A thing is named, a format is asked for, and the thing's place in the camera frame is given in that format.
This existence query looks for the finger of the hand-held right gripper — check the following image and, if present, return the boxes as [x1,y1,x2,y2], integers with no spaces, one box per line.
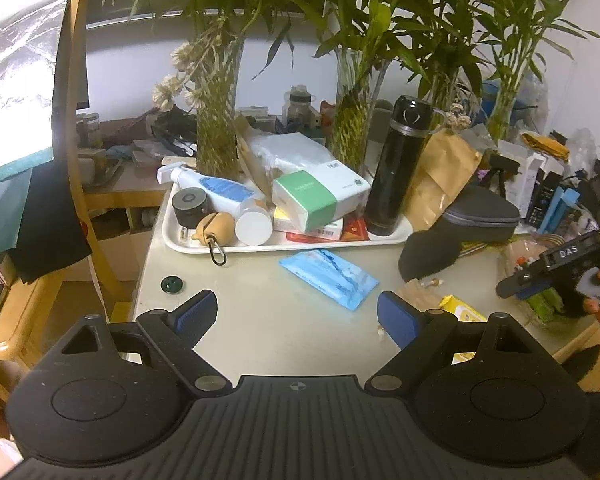
[496,240,600,300]

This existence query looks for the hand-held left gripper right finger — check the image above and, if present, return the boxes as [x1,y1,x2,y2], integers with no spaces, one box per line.
[367,290,538,394]

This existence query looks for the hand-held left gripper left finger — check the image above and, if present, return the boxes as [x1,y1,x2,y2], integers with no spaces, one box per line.
[61,289,233,397]

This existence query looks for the yellow wipes pack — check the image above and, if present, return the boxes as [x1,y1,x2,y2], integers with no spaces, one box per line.
[439,294,488,363]

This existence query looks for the black foam pad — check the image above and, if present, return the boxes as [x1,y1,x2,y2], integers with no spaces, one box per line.
[397,229,463,282]

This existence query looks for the blue wet wipes pack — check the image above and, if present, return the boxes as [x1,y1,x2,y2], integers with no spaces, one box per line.
[279,249,380,312]

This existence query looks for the green packets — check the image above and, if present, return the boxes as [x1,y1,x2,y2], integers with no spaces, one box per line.
[527,292,566,323]

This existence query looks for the black blue carton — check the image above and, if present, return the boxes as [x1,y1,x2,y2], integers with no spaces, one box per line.
[525,171,563,228]

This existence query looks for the grey zip case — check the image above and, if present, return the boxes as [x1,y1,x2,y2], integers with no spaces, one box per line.
[440,185,522,245]

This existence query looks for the white plastic tray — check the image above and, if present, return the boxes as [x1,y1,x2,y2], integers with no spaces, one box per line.
[162,180,415,254]

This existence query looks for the tan pouch with carabiner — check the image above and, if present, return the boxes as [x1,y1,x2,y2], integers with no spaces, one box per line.
[190,211,237,266]

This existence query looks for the clear plastic bag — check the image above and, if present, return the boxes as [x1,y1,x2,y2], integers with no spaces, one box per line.
[565,127,598,171]

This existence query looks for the white carton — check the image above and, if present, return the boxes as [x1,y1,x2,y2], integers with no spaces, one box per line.
[497,140,548,211]

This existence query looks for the white-lidded bottle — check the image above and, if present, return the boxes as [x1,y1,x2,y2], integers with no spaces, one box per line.
[235,199,274,247]

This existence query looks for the red flat box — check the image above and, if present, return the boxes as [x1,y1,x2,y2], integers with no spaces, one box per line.
[285,215,371,244]

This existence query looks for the black round device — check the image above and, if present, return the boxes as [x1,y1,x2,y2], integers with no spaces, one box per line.
[172,187,211,227]

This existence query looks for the yellow cloth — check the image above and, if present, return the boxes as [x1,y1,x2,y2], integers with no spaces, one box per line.
[521,131,571,158]

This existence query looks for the white spray bottle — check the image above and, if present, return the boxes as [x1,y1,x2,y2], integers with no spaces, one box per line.
[156,161,261,206]

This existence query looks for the yellow white flat box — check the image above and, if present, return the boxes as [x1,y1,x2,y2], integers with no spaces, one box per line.
[272,205,344,241]

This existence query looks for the large brown paper bag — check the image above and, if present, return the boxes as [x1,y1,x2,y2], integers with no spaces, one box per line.
[402,127,483,233]

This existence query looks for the wooden side table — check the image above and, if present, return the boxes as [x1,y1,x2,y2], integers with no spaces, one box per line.
[82,160,173,226]

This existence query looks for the black thermos bottle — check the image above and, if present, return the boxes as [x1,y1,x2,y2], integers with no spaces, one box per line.
[362,95,453,237]

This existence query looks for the green white tissue box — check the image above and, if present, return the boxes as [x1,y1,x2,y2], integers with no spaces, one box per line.
[271,160,372,234]

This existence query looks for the slim glass vase with bamboo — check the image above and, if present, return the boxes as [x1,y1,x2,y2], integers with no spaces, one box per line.
[475,0,600,143]

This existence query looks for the small metal tray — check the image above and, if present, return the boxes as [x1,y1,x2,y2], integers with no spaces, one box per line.
[80,157,123,186]

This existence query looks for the black cloth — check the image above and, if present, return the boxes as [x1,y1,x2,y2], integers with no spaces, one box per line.
[10,160,93,283]

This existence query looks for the small brown paper bag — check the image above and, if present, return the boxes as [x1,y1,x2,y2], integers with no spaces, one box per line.
[233,113,276,196]

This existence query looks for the dried flower bunch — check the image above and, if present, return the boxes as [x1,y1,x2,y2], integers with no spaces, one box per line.
[445,103,473,133]

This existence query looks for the glass vase with white flowers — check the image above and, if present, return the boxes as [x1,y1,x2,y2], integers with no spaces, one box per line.
[100,0,331,181]

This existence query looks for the white plastic bag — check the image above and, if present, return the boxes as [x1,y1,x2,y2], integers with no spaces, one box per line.
[250,132,331,176]

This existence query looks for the small glass vase with bamboo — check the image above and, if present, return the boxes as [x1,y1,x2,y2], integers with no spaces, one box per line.
[405,0,536,133]

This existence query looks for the wide glass vase with bamboo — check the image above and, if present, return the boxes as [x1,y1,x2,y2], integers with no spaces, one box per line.
[300,0,481,176]

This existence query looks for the glass jars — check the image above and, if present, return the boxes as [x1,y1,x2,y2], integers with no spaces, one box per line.
[75,112,101,151]

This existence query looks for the green mat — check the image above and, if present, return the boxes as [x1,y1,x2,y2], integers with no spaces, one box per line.
[0,147,56,258]

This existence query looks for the dark jar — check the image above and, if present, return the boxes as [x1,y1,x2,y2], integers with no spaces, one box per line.
[285,86,317,128]

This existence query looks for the wooden chair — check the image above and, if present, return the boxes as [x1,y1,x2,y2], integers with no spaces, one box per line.
[0,0,146,396]

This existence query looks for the silver foil sheet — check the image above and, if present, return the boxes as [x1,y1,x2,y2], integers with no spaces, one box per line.
[0,0,73,186]

